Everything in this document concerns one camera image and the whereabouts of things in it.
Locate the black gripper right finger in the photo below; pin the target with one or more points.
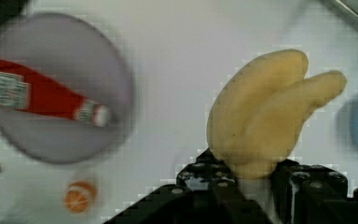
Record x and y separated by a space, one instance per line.
312 194

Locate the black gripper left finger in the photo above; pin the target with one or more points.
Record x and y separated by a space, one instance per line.
205 192

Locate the yellow plush peeled banana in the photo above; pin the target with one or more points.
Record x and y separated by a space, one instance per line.
257 117

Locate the orange slice toy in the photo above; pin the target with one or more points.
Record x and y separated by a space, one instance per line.
79 197

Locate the grey round plate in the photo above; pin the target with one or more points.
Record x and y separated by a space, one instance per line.
78 56

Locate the red plush ketchup bottle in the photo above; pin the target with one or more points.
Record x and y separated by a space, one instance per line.
25 90

